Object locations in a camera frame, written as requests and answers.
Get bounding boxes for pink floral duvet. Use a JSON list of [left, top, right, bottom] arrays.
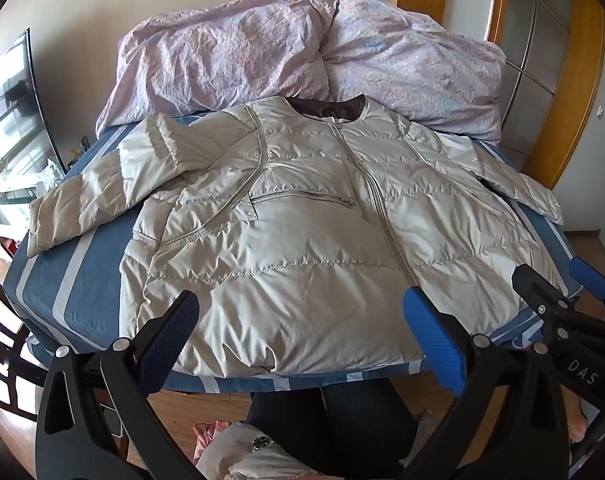
[[95, 0, 506, 142]]

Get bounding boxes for person's dark trousers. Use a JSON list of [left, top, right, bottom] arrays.
[[245, 377, 418, 480]]

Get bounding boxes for blue white striped bed sheet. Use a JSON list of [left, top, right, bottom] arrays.
[[2, 110, 583, 396]]

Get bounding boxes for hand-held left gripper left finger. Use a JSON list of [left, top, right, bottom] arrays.
[[35, 290, 203, 480]]

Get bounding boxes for person's white jacket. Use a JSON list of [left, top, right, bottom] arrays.
[[195, 422, 328, 480]]

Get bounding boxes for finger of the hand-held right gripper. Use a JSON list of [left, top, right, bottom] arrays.
[[511, 263, 572, 312], [569, 257, 605, 302]]

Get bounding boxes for dark wooden chair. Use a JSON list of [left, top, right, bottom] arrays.
[[0, 260, 48, 421]]

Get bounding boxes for beige puffer jacket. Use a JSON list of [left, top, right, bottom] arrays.
[[26, 94, 566, 377]]

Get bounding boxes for wooden door frame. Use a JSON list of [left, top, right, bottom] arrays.
[[395, 0, 605, 191]]

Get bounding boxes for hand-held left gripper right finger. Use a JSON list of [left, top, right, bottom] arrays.
[[401, 286, 571, 480]]

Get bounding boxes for frosted glass door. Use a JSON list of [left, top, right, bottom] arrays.
[[503, 0, 573, 171]]

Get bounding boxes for person's right hand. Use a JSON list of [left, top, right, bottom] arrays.
[[565, 399, 592, 444]]

